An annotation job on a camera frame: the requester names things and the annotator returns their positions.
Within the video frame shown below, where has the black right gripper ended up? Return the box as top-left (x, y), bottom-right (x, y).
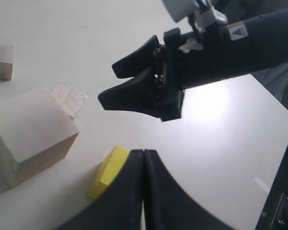
top-left (98, 28), bottom-right (221, 122)

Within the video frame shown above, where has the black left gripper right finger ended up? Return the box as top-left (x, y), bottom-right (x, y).
top-left (144, 150), bottom-right (254, 230)

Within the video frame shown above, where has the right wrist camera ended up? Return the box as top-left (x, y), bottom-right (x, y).
top-left (162, 0), bottom-right (199, 23)

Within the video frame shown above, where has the yellow cube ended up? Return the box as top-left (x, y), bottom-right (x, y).
top-left (87, 146), bottom-right (129, 199)

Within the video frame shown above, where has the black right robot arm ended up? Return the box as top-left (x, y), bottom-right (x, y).
top-left (98, 0), bottom-right (288, 122)

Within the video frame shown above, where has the large wooden cube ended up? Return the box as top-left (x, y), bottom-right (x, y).
top-left (0, 88), bottom-right (79, 194)

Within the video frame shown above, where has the medium wooden cube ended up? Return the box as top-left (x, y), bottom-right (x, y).
top-left (51, 83), bottom-right (88, 120)

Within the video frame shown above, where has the small wooden cube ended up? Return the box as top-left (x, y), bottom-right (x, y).
top-left (0, 45), bottom-right (13, 81)

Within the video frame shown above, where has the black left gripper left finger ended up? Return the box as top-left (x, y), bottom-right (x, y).
top-left (56, 150), bottom-right (144, 230)

